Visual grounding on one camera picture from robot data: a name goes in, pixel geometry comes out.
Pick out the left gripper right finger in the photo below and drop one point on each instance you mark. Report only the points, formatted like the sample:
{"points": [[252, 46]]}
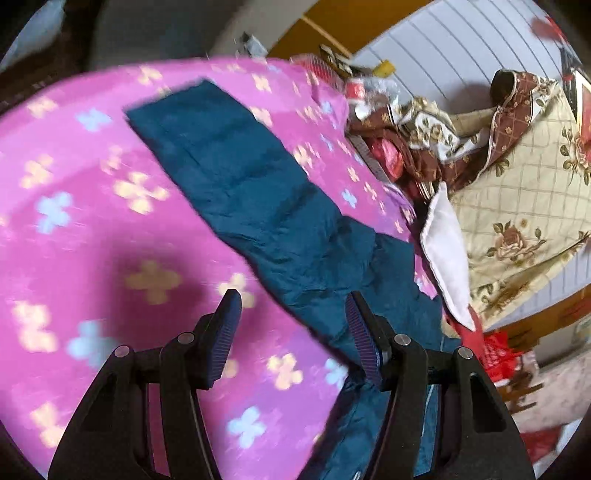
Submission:
{"points": [[476, 436]]}

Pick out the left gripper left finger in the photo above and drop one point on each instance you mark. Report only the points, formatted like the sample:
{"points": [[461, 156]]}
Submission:
{"points": [[108, 436]]}

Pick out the teal padded jacket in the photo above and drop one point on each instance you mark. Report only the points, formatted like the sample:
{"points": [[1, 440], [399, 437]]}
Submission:
{"points": [[255, 197]]}

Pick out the red shopping bag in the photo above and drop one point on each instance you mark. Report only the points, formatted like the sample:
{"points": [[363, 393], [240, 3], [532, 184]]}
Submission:
{"points": [[500, 361]]}

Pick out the red cushion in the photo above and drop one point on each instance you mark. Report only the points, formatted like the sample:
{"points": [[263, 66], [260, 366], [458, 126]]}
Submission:
{"points": [[470, 339]]}

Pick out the pink floral bed sheet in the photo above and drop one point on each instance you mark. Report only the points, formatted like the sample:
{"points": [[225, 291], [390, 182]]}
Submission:
{"points": [[99, 248]]}

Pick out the white pillow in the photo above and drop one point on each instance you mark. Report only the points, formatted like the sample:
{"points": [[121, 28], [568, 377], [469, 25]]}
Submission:
{"points": [[443, 244]]}

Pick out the cream floral quilt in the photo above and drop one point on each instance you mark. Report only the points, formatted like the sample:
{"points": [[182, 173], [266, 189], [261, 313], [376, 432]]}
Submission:
{"points": [[528, 213]]}

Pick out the brown patterned blanket pile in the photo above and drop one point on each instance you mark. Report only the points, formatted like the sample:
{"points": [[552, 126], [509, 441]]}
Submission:
{"points": [[456, 149]]}

